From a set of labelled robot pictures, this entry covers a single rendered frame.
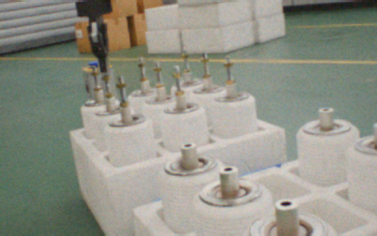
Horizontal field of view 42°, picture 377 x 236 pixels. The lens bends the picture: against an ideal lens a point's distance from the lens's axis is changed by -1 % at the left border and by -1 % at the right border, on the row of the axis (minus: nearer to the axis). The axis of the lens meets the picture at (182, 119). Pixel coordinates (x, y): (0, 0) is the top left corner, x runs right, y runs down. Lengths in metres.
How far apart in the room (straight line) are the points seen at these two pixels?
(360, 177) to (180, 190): 0.24
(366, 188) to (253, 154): 0.38
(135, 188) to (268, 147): 0.29
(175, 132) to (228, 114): 0.12
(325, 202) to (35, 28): 5.97
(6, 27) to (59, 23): 0.73
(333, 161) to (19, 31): 5.84
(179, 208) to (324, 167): 0.24
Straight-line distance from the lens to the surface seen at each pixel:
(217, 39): 3.61
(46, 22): 6.64
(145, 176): 0.94
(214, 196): 0.59
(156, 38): 4.05
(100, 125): 1.07
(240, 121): 1.04
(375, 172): 0.69
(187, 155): 0.68
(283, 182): 0.82
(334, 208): 0.73
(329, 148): 0.77
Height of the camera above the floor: 0.49
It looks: 15 degrees down
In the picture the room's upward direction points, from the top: 8 degrees counter-clockwise
